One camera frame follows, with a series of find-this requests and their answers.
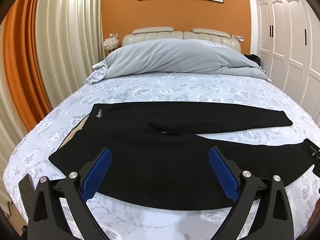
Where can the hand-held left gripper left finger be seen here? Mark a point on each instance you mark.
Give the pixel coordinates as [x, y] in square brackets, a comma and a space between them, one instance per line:
[98, 172]

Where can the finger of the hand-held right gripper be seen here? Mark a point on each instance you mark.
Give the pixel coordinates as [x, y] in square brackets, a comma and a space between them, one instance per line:
[311, 147]
[317, 167]

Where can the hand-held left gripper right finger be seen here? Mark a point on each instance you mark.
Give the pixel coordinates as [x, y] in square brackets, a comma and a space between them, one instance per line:
[222, 173]

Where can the black pants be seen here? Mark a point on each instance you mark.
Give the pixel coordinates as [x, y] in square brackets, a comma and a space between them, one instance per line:
[150, 155]

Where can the cream curtain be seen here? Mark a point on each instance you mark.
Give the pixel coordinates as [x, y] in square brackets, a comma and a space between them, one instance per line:
[67, 42]
[12, 140]

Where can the white crumpled cloth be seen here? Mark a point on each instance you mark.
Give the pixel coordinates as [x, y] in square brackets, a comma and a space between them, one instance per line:
[96, 76]

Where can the bed with butterfly sheet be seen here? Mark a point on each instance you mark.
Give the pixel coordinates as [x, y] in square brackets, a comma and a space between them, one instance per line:
[175, 87]

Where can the dark bag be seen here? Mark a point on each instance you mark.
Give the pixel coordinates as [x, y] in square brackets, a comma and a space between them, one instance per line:
[253, 59]

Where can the white wardrobe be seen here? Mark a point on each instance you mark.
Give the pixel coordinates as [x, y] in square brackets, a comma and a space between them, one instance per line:
[282, 42]

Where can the grey duvet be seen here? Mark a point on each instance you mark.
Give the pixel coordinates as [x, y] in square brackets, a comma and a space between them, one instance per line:
[175, 57]

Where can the white fluffy bedside lamp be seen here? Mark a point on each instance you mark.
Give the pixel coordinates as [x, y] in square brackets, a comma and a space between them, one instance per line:
[111, 43]

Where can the orange curtain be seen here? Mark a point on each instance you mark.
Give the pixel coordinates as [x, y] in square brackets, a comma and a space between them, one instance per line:
[22, 67]

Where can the cream padded headboard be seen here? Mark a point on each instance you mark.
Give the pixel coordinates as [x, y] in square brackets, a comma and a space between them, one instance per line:
[155, 36]

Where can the white wall switch panel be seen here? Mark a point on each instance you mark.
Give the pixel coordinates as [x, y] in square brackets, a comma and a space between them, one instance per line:
[238, 38]
[114, 35]

